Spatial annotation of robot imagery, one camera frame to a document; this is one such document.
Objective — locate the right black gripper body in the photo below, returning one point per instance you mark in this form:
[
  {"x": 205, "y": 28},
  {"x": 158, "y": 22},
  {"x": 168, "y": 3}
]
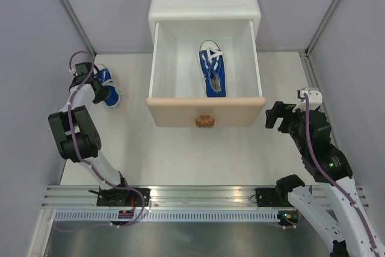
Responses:
[{"x": 300, "y": 140}]

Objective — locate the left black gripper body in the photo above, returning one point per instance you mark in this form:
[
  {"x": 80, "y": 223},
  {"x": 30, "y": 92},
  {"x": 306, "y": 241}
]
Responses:
[{"x": 101, "y": 94}]

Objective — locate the blue sneaker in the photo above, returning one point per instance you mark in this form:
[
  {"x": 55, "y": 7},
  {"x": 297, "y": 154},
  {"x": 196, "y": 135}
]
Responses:
[
  {"x": 211, "y": 61},
  {"x": 104, "y": 76}
]

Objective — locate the bear knob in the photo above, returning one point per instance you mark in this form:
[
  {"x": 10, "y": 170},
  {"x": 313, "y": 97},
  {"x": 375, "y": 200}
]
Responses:
[{"x": 205, "y": 122}]

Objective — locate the beige drawer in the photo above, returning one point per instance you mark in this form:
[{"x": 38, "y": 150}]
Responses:
[{"x": 177, "y": 92}]

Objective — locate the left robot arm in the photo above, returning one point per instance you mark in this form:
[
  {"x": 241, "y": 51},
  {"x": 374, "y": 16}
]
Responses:
[{"x": 75, "y": 134}]

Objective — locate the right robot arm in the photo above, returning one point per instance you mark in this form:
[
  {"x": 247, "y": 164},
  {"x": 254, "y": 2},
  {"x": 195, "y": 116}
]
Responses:
[{"x": 348, "y": 232}]

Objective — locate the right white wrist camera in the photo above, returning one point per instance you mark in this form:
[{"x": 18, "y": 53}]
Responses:
[{"x": 308, "y": 96}]

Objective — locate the right aluminium frame post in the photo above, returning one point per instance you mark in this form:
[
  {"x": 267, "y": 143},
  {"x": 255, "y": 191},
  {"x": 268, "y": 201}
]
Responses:
[{"x": 322, "y": 26}]

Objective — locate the aluminium frame post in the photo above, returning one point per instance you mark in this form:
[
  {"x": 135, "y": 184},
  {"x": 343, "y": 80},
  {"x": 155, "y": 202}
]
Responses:
[
  {"x": 77, "y": 25},
  {"x": 322, "y": 26}
]

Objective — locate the left aluminium frame post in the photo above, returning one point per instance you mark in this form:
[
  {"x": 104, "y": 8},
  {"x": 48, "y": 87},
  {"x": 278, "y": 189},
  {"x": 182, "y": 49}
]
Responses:
[{"x": 77, "y": 25}]

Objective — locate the aluminium mounting rail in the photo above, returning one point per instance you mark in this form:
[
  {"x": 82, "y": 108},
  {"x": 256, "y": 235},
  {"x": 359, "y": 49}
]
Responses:
[{"x": 178, "y": 198}]

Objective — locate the white slotted cable duct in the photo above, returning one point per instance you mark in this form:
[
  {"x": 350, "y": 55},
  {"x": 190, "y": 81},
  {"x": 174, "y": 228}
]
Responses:
[{"x": 267, "y": 216}]

